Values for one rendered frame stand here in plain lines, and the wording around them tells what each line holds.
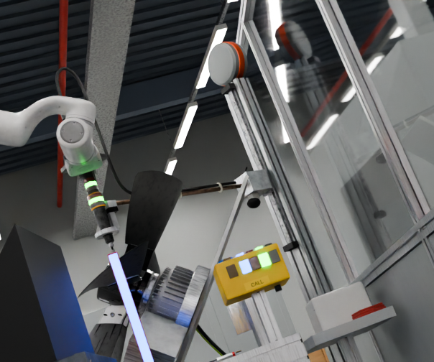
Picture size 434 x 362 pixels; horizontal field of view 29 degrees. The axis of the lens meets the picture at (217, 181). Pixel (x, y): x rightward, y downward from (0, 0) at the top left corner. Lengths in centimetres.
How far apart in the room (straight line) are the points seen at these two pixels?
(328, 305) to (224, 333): 556
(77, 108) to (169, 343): 66
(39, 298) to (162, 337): 78
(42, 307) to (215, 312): 656
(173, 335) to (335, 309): 51
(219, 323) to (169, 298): 571
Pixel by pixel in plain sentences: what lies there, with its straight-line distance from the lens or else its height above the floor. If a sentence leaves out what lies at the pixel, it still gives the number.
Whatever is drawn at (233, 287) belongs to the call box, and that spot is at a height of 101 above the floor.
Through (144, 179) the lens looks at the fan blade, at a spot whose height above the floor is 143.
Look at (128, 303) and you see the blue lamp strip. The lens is 203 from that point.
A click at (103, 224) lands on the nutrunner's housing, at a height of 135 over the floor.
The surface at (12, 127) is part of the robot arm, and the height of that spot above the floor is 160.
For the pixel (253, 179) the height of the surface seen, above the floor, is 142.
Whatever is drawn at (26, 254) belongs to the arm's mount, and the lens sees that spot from 157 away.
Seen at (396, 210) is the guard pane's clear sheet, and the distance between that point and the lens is 221.
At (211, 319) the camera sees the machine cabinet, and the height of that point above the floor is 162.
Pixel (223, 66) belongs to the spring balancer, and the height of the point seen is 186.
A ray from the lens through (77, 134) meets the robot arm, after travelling 218.
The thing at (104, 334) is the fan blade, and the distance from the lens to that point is 241.
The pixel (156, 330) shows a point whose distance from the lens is 230.
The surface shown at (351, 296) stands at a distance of 254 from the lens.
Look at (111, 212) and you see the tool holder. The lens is 245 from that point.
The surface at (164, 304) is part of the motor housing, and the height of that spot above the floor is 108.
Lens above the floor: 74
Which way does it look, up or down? 15 degrees up
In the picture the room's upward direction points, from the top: 21 degrees counter-clockwise
